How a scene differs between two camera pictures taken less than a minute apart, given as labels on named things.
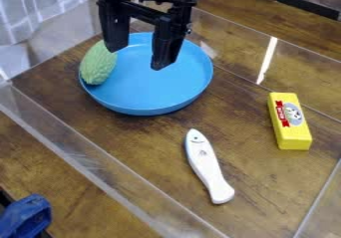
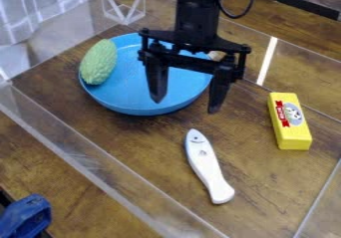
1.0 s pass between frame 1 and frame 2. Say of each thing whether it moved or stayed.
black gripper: moved
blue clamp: stayed
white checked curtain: stayed
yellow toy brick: stayed
